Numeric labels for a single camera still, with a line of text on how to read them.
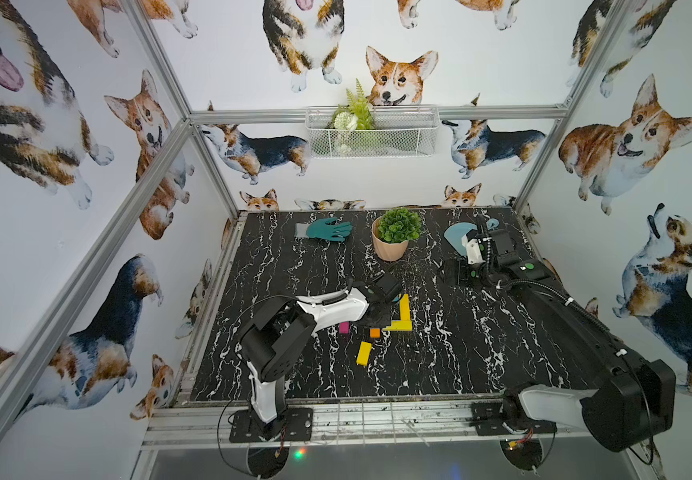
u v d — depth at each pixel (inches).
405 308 36.9
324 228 45.0
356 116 32.2
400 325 35.5
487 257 24.5
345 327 35.4
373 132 34.0
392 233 37.5
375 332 34.6
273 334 19.5
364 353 33.1
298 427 29.0
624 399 15.3
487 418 29.1
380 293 28.2
